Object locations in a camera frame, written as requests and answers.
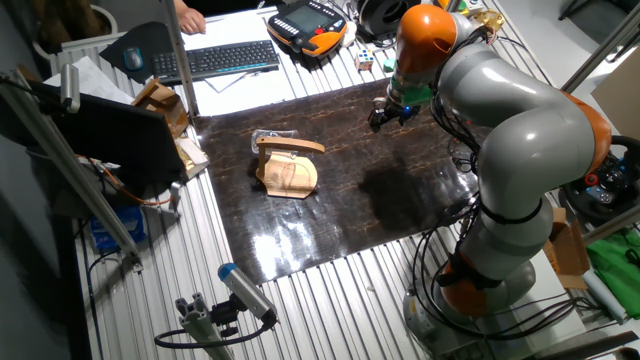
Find white flat board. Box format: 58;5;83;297
499;249;587;351

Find silver camera blue tip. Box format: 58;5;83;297
217;262;279;324

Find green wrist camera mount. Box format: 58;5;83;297
389;74;434;107

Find aluminium frame post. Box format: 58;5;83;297
160;0;200;119

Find gold shiny object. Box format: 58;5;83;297
472;8;506;33

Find dark marble pattern mat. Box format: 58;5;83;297
193;77;494;286

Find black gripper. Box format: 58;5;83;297
368;97;419;134

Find black steering wheel controller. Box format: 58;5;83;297
559;134;640;226

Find brown cardboard sheet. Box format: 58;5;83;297
591;59;640;141

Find white gold packet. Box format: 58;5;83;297
173;135;211;181

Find silver camera on beam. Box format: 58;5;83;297
59;63;81;114

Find orange black teach pendant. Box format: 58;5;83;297
266;0;348;59

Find grey blue computer mouse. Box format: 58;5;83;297
122;46;145;72

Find black mouse pad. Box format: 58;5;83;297
98;21;176;85

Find white desk board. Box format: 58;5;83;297
179;5;351;117

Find white roll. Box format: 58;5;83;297
582;269;629;326

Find slanted aluminium frame beam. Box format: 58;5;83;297
0;69;144;271

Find blue packet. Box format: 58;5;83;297
88;204;148;254

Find wooden box stand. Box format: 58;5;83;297
130;78;190;139

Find black computer keyboard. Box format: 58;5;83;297
151;39;281;86

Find green cloth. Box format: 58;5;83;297
585;228;640;320

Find black camera cable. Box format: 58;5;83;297
153;319;279;350

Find open brown cardboard box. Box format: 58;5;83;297
542;207;592;291

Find clear glass cup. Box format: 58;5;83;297
251;128;300;154

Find rubiks cube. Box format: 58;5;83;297
354;48;376;72

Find wooden cup rack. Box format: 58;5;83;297
254;136;326;200

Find white plastic chair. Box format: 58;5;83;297
32;3;126;76

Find orange cable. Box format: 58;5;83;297
74;153;174;207

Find person right hand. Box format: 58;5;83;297
175;5;207;35

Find black round spool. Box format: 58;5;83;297
355;0;422;42

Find black laptop screen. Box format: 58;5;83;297
0;79;186;190

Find white paper stack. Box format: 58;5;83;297
43;55;135;105

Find short aluminium profile post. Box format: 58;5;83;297
174;293;234;360

